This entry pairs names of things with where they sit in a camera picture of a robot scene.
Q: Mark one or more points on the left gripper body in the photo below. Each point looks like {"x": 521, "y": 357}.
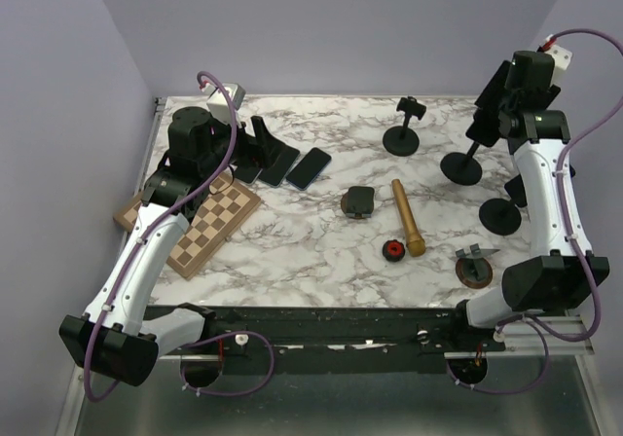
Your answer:
{"x": 251, "y": 154}

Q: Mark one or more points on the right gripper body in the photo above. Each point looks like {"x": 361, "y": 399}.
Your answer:
{"x": 506, "y": 104}

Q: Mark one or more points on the black phone teal edge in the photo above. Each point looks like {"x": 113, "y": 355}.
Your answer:
{"x": 274, "y": 175}

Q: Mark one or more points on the black phone silver edge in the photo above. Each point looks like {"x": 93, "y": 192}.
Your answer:
{"x": 484, "y": 128}

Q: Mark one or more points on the dark phone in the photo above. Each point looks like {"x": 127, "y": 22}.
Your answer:
{"x": 307, "y": 170}

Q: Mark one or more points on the black round-base clamp stand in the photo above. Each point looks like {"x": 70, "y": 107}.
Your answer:
{"x": 403, "y": 141}

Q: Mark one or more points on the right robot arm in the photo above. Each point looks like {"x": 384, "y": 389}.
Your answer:
{"x": 562, "y": 267}

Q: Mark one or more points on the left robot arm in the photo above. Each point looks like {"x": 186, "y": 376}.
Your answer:
{"x": 112, "y": 337}

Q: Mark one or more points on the dark round stand centre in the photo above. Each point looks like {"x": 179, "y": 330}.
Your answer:
{"x": 358, "y": 202}

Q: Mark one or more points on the wooden disc phone stand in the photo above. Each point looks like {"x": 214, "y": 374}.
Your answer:
{"x": 473, "y": 268}

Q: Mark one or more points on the wooden chessboard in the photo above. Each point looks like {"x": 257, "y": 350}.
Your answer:
{"x": 229, "y": 205}

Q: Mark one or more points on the black red round cap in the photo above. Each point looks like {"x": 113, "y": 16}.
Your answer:
{"x": 393, "y": 250}

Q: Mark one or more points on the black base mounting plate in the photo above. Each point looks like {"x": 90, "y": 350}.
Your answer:
{"x": 321, "y": 341}

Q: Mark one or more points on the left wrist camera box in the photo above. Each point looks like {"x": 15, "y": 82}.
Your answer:
{"x": 217, "y": 104}

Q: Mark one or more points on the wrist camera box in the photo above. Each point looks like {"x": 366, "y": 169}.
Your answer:
{"x": 562, "y": 57}
{"x": 217, "y": 104}

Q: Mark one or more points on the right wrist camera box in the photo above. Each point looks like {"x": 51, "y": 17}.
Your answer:
{"x": 562, "y": 57}

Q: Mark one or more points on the aluminium frame rail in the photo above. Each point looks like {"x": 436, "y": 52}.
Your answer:
{"x": 519, "y": 333}

